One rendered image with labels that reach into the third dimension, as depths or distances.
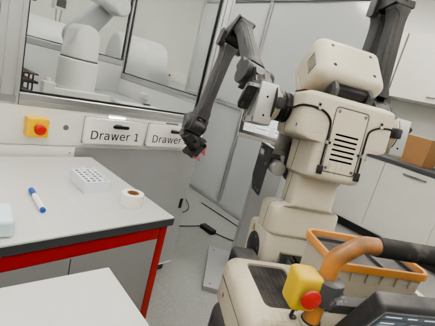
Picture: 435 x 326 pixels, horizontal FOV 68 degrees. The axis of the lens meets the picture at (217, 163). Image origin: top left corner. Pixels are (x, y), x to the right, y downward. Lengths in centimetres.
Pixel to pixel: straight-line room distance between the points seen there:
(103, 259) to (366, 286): 66
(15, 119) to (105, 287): 82
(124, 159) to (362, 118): 107
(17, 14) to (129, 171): 77
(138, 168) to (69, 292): 105
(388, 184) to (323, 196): 282
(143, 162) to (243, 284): 107
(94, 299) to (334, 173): 65
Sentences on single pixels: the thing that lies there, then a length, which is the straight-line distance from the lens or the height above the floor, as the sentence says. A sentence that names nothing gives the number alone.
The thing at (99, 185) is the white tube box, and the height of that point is 79.
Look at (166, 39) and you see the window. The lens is 162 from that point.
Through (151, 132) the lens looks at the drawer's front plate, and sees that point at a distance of 161.
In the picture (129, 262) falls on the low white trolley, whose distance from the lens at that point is 105.
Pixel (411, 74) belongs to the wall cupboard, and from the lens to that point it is 425.
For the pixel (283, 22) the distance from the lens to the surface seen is 315.
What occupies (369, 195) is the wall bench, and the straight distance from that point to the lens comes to 388.
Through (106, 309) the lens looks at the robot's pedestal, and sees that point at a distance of 67.
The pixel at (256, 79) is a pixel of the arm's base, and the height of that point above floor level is 123.
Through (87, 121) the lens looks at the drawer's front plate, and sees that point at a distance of 144.
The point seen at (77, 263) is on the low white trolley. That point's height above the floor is 66.
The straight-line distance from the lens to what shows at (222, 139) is 338.
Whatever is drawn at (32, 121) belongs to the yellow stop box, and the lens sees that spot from 134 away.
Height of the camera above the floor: 119
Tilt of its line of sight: 13 degrees down
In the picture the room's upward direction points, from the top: 15 degrees clockwise
